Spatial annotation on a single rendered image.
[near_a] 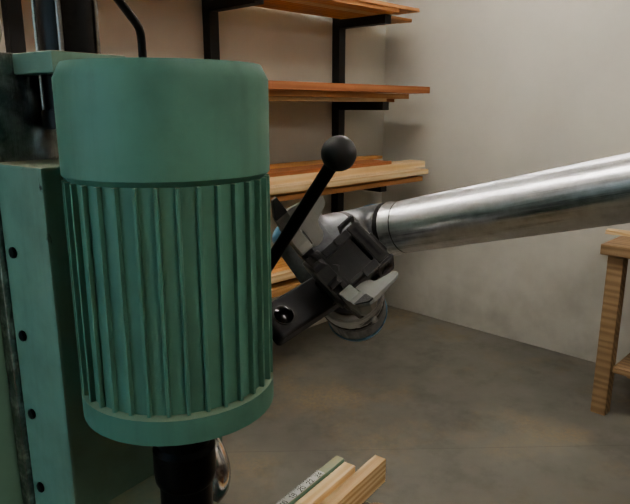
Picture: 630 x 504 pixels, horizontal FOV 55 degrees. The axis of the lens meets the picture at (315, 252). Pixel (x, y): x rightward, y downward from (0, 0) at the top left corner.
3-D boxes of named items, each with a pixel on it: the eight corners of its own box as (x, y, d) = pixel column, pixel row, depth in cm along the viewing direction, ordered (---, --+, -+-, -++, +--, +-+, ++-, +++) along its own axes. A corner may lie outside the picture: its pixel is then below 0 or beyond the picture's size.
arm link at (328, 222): (305, 232, 104) (347, 288, 100) (255, 243, 96) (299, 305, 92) (333, 194, 99) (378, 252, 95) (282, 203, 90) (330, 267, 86)
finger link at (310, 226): (295, 162, 67) (336, 220, 72) (254, 198, 66) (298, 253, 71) (308, 170, 64) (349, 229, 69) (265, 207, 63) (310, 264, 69)
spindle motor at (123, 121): (173, 478, 47) (147, 50, 39) (44, 412, 57) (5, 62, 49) (310, 393, 60) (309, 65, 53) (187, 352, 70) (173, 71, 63)
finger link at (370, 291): (405, 267, 59) (372, 252, 68) (361, 308, 59) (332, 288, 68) (423, 290, 60) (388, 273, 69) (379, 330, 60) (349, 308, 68)
